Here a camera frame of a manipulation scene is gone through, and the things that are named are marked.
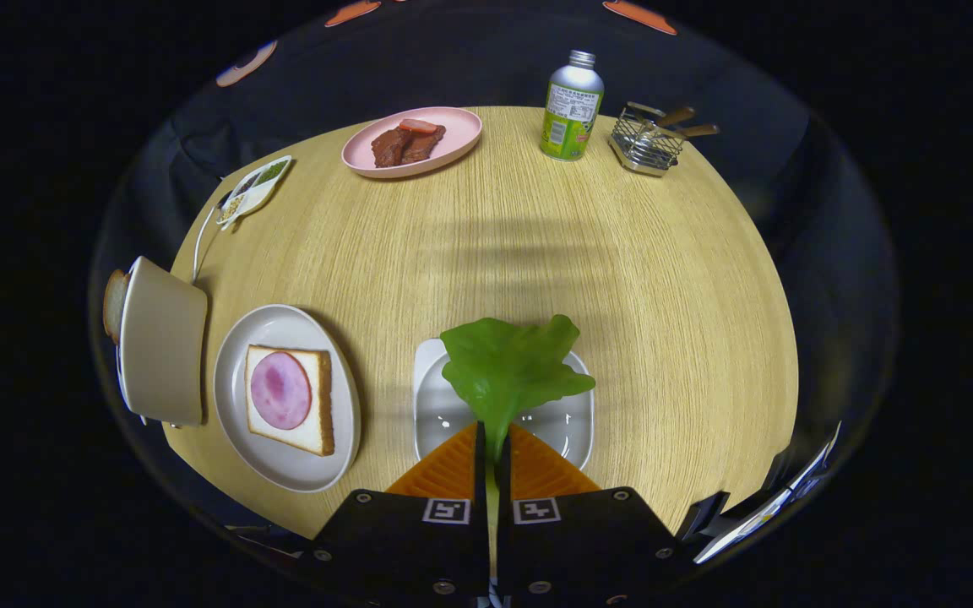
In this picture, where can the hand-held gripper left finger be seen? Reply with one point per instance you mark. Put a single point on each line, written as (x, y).
(402, 540)

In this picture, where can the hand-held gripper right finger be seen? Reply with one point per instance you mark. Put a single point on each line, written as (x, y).
(579, 540)

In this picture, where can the green lettuce leaf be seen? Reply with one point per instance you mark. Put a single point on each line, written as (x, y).
(508, 367)

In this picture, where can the toasted bread slice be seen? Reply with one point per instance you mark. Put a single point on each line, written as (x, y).
(115, 304)

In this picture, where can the white square dish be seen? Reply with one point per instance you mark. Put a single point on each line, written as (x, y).
(554, 422)

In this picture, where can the white bread slice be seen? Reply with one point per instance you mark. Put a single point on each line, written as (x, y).
(317, 422)

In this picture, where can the white round plate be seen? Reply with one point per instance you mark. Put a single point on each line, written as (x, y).
(275, 463)

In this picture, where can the pink ham slice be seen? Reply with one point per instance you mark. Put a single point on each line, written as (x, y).
(281, 390)

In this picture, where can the white toaster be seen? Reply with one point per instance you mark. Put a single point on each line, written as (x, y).
(161, 338)

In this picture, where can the pile of yellow beans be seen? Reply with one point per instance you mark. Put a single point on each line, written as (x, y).
(231, 208)

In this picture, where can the white divided dish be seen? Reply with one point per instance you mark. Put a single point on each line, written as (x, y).
(260, 191)

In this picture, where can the pile of red beans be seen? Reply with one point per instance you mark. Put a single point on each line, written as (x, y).
(248, 184)

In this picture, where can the pile of green beans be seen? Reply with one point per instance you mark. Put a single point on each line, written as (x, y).
(271, 171)

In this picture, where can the brown meat slice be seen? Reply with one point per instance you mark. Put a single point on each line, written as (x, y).
(389, 148)
(423, 145)

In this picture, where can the pink plate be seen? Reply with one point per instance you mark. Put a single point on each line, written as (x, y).
(461, 135)

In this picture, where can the red sausage slice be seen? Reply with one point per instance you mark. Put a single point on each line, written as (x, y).
(417, 127)

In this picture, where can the green metal bottle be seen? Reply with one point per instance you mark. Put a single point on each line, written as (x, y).
(571, 110)

